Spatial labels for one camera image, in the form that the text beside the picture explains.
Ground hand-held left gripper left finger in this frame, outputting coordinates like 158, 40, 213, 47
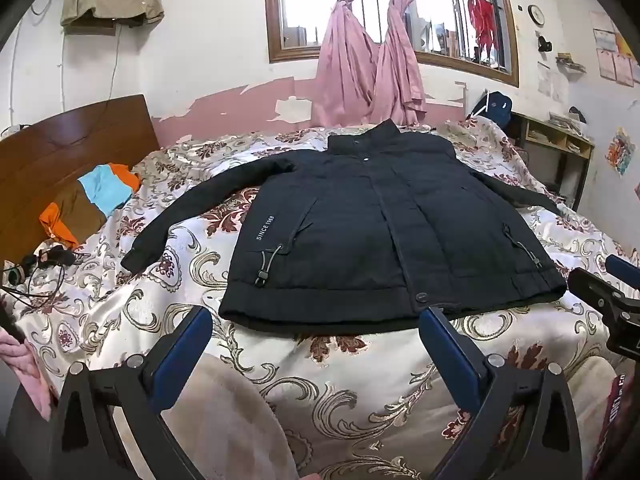
48, 305, 216, 480

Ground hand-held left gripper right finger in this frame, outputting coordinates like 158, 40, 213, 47
419, 306, 585, 480

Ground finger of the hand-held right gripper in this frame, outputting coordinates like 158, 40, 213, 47
568, 267, 640, 322
605, 254, 640, 282

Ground black padded jacket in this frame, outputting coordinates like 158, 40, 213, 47
121, 119, 568, 333

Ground floral satin bedspread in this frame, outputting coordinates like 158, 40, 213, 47
0, 115, 640, 480

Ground wooden shelf desk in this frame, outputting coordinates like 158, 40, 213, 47
510, 112, 596, 211

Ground pink fleece cloth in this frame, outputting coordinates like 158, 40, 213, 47
0, 330, 53, 421

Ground orange blue brown garment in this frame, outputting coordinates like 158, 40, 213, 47
39, 162, 142, 251

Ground dark blue backpack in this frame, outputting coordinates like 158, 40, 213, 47
470, 91, 513, 133

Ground wooden headboard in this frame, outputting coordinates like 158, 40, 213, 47
0, 94, 161, 261

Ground red hanging garment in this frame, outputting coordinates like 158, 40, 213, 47
467, 0, 497, 57

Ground pink curtain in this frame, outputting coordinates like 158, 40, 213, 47
312, 0, 379, 128
372, 0, 428, 127

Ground pink knotted curtains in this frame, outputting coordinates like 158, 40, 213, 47
264, 0, 520, 88

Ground colourful cartoon wall poster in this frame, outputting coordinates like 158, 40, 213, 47
605, 127, 636, 176

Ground black headset with cables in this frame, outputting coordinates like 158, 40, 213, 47
0, 245, 87, 307

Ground pink wall certificate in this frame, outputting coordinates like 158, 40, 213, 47
615, 54, 635, 86
597, 49, 617, 81

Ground white paper wall sheet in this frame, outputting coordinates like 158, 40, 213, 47
537, 61, 566, 98

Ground small cluttered wall shelf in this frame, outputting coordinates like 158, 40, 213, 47
555, 52, 587, 75

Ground white metal frame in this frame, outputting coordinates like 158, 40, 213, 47
452, 81, 468, 121

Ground white wall calendar sheets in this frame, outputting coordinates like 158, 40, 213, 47
590, 10, 617, 51

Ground thin wall cable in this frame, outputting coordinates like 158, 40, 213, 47
100, 22, 123, 111

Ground wooden wall shelf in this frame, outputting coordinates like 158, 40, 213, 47
65, 15, 118, 36

